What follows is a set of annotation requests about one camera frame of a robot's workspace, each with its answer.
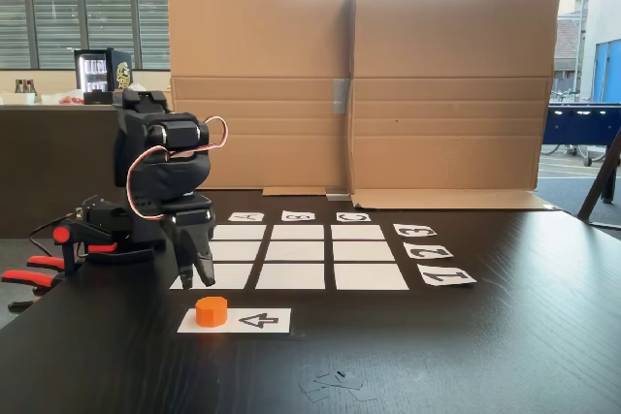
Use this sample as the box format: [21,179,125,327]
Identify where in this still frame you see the round orange token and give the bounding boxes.
[194,296,228,328]

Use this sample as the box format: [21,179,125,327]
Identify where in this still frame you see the white paper arrow sheet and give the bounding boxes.
[177,307,292,335]

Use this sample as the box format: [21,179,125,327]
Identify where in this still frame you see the red black clamp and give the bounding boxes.
[0,270,62,314]
[26,224,120,279]

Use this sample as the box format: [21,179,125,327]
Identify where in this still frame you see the small black box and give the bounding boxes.
[82,89,115,106]

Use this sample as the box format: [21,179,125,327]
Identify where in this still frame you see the dark brown counter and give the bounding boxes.
[0,103,171,239]

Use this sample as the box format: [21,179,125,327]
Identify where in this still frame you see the black lit mini fridge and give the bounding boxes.
[73,48,133,94]

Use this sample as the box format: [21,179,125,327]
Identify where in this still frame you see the white tray with red items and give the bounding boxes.
[41,88,84,106]

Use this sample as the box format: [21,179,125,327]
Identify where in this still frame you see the paper sheet number 3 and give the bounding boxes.
[392,223,438,239]

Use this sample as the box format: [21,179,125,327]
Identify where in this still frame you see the white container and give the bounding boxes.
[0,91,43,106]

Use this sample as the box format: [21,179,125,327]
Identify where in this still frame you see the paper sheet number 2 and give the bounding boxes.
[403,241,455,260]

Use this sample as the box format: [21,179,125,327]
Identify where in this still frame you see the paper sheet number 1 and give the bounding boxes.
[416,263,477,287]

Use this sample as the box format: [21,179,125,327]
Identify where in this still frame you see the large brown cardboard screen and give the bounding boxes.
[167,0,564,211]

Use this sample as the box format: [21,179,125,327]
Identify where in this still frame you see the blue foosball table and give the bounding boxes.
[540,102,621,168]

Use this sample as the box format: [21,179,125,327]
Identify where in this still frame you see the dark wooden stand leg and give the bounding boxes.
[576,125,621,231]

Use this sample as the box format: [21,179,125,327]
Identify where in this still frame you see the red white servo cable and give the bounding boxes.
[124,115,229,221]

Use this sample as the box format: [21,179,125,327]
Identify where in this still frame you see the black power cable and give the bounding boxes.
[28,212,82,260]

